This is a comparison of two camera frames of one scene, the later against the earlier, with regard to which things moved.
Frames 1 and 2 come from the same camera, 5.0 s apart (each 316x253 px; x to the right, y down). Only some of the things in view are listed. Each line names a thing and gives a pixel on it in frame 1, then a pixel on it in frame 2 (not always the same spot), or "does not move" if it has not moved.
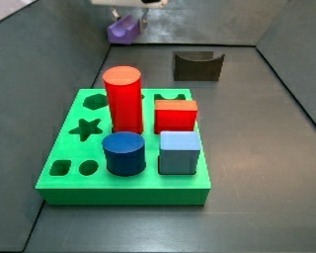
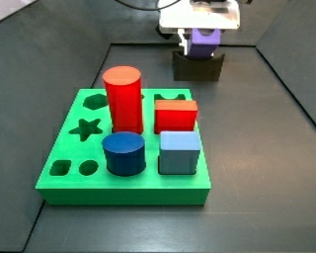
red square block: (174, 116) does not move
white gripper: (133, 3) → (182, 15)
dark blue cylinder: (126, 153) does not move
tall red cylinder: (125, 90) does not move
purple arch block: (125, 31) → (205, 43)
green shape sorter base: (74, 177) does not move
